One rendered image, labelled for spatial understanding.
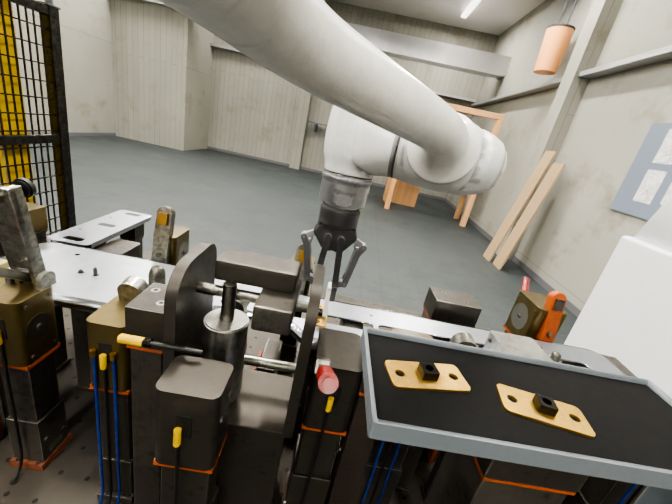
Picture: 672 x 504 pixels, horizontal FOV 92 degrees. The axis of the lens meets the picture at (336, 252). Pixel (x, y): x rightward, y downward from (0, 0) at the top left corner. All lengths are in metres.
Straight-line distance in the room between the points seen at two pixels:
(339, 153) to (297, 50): 0.31
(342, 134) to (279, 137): 9.83
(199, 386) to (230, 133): 10.53
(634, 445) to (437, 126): 0.36
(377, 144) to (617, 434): 0.45
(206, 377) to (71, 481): 0.47
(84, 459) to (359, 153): 0.77
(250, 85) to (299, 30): 10.42
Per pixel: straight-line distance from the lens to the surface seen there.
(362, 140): 0.55
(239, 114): 10.74
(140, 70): 10.45
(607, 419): 0.47
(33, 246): 0.67
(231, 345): 0.47
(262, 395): 0.58
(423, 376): 0.36
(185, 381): 0.43
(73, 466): 0.88
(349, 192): 0.57
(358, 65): 0.31
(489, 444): 0.34
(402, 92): 0.34
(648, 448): 0.46
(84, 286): 0.80
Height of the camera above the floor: 1.38
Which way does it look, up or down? 20 degrees down
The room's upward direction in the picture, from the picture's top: 12 degrees clockwise
